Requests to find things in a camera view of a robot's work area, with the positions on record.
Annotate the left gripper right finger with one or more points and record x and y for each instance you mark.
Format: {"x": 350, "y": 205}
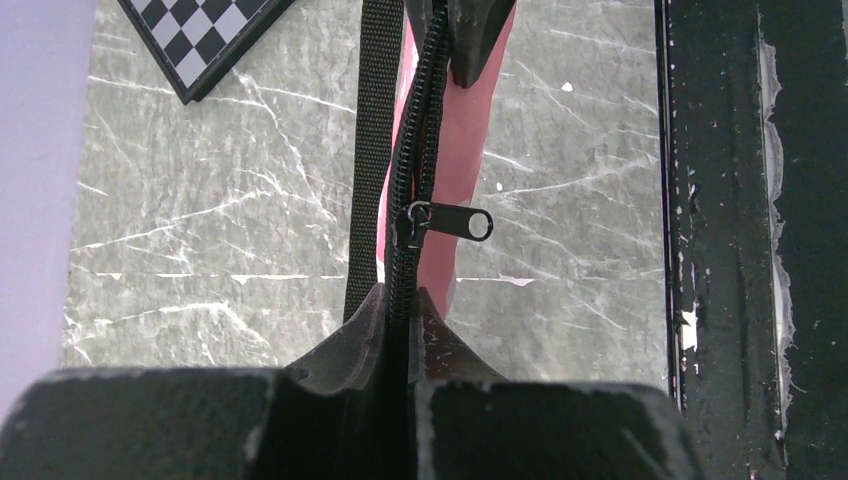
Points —
{"x": 466, "y": 421}

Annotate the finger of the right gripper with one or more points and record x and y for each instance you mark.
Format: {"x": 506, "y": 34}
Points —
{"x": 474, "y": 27}

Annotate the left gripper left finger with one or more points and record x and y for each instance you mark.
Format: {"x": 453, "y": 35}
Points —
{"x": 317, "y": 418}

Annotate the pink racket bag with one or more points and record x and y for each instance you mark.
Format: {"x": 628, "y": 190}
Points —
{"x": 419, "y": 141}

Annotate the black white chessboard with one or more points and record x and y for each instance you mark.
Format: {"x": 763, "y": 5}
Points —
{"x": 196, "y": 42}

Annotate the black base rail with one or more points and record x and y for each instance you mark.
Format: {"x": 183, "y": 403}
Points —
{"x": 753, "y": 112}

